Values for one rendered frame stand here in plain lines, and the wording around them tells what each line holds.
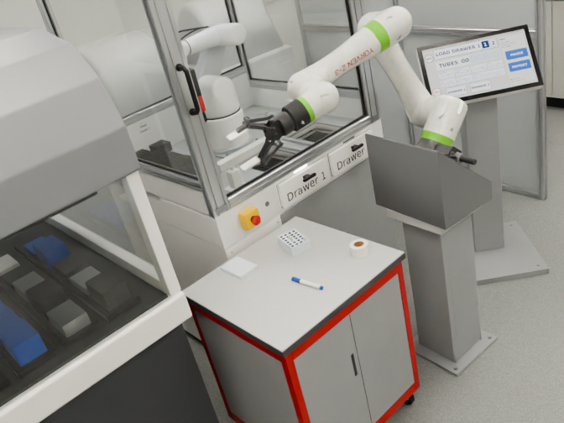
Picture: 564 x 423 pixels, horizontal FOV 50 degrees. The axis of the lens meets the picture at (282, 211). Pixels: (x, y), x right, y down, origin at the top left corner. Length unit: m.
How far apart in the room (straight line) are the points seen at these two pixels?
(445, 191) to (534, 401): 0.96
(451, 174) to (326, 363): 0.81
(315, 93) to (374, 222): 1.20
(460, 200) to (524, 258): 1.14
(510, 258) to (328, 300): 1.58
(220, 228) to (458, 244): 0.97
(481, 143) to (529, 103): 0.71
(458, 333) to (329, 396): 0.81
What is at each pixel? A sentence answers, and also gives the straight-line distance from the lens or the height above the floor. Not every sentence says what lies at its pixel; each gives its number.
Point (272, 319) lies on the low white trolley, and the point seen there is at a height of 0.76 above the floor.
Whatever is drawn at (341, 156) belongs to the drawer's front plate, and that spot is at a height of 0.89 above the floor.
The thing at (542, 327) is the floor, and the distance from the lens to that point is 3.04.
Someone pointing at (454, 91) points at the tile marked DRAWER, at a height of 1.01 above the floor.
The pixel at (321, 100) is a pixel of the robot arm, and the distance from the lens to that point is 1.98.
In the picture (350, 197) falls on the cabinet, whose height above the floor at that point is 0.66.
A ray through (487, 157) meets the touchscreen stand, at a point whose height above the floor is 0.60.
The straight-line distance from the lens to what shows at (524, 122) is 3.87.
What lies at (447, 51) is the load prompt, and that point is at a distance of 3.03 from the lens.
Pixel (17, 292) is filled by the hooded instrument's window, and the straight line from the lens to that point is 1.79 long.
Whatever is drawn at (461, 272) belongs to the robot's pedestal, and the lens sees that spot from 2.62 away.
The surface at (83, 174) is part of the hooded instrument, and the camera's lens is 1.75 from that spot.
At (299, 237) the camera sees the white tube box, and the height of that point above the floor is 0.80.
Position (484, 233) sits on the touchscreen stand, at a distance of 3.42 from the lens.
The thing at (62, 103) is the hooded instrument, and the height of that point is 1.61.
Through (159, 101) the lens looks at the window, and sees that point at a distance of 2.32.
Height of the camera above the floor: 1.98
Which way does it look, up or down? 28 degrees down
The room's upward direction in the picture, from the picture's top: 14 degrees counter-clockwise
